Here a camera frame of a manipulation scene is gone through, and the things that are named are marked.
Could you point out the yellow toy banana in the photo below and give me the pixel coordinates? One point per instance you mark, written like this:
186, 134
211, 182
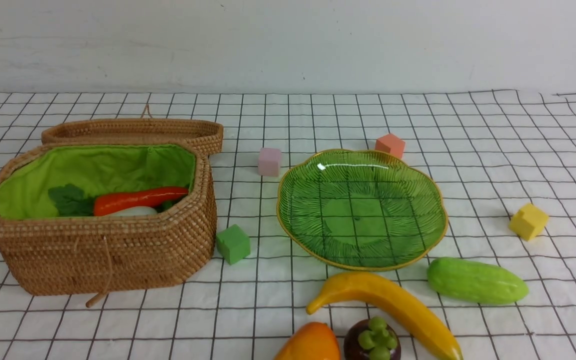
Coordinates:
386, 295

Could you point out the green foam cube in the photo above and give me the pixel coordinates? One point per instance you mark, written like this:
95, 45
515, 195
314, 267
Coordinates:
233, 244

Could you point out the woven rattan basket lid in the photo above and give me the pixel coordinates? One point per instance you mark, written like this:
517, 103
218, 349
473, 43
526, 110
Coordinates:
204, 136

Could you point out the white toy radish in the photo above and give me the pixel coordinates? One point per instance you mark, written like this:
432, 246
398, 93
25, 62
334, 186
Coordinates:
134, 211

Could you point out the orange-red foam cube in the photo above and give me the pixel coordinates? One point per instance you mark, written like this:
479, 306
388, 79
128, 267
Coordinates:
391, 144

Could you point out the orange toy mango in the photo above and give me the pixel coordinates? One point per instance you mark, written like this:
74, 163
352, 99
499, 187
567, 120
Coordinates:
313, 341

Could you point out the pink foam cube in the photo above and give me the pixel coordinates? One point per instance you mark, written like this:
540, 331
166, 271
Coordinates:
269, 162

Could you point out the white checkered tablecloth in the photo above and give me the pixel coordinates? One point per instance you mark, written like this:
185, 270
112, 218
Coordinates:
490, 153

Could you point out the yellow foam cube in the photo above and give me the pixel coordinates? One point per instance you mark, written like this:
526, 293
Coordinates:
528, 222

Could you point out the orange toy carrot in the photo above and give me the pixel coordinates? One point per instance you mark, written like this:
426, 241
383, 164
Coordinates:
138, 199

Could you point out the woven rattan basket green lining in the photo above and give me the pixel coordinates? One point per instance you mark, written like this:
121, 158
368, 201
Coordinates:
49, 254

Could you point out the green toy cucumber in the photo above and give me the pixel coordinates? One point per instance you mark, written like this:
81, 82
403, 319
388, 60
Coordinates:
475, 282

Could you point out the green glass leaf plate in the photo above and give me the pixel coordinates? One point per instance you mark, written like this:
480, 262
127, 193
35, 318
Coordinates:
361, 210

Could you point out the purple toy mangosteen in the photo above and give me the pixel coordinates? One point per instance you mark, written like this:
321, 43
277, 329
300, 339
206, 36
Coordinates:
372, 339

